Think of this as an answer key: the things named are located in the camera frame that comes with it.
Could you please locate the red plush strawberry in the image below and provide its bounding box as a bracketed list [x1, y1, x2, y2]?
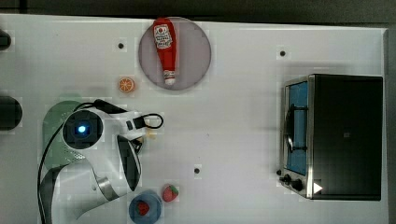
[162, 185, 179, 203]

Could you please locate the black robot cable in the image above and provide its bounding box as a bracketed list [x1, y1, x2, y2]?
[36, 99, 165, 224]

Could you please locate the orange slice toy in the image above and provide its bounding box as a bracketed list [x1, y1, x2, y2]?
[118, 77, 135, 93]

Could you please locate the grey round plate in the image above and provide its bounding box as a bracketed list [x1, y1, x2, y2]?
[138, 17, 211, 91]

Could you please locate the red plush ketchup bottle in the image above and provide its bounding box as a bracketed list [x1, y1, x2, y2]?
[152, 18, 177, 86]

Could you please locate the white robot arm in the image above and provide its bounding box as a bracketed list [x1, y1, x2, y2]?
[38, 108, 146, 224]

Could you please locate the dark object at edge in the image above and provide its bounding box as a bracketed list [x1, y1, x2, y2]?
[0, 30, 12, 50]

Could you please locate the blue bowl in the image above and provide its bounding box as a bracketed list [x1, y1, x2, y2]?
[129, 190, 162, 224]

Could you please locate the strawberry inside blue bowl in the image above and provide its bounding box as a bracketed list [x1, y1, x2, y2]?
[135, 201, 149, 216]

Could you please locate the black round pan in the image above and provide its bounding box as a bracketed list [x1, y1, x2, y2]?
[0, 96, 22, 131]

